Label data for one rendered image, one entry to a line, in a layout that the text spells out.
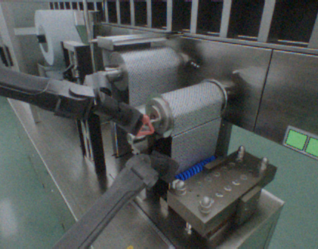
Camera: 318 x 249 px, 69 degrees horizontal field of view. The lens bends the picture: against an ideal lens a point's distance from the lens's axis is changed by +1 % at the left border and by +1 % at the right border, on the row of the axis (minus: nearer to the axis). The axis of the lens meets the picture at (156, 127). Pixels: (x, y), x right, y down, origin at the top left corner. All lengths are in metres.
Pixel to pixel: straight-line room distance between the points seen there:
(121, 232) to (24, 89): 0.53
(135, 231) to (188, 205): 0.21
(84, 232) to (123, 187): 0.12
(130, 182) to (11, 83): 0.33
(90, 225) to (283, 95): 0.66
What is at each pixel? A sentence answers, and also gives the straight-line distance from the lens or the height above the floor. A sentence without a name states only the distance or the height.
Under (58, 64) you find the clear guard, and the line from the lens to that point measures 1.57.
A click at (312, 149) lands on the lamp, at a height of 1.18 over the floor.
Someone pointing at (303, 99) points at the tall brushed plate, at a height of 1.31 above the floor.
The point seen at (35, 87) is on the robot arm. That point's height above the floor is 1.40.
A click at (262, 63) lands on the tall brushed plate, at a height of 1.39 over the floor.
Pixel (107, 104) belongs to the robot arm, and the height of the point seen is 1.34.
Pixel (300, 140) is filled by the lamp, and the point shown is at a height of 1.19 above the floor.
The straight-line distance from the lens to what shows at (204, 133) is 0.83.
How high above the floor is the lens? 1.57
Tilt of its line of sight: 29 degrees down
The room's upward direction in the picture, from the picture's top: straight up
